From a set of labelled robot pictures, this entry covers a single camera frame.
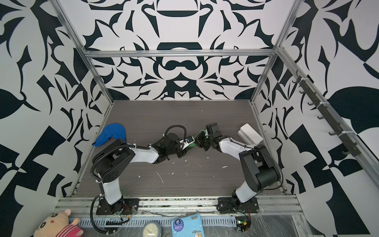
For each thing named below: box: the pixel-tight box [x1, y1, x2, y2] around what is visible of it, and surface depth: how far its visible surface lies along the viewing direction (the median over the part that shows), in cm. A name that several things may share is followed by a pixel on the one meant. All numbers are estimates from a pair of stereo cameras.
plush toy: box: [33, 208, 84, 237], surface depth 65 cm
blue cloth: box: [92, 123, 127, 147], surface depth 99 cm
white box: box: [237, 122, 264, 147], surface depth 98 cm
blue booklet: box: [171, 213, 205, 237], surface depth 66 cm
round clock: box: [141, 221, 162, 237], surface depth 66 cm
